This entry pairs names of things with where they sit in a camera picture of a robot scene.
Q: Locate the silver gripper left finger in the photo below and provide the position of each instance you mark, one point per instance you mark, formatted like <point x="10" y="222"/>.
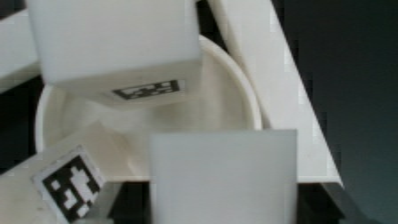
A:
<point x="122" y="205"/>

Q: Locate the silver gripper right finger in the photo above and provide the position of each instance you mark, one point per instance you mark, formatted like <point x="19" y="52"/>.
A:
<point x="326" y="206"/>

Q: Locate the white stool leg block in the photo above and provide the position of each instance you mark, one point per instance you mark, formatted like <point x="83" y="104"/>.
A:
<point x="118" y="48"/>

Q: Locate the white front fence bar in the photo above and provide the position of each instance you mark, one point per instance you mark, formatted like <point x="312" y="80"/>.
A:
<point x="19" y="55"/>

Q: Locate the white fence bar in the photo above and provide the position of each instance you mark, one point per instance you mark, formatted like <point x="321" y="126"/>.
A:
<point x="259" y="47"/>
<point x="19" y="55"/>

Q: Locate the white right fence bar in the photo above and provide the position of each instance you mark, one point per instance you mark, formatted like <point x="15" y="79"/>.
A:
<point x="259" y="47"/>

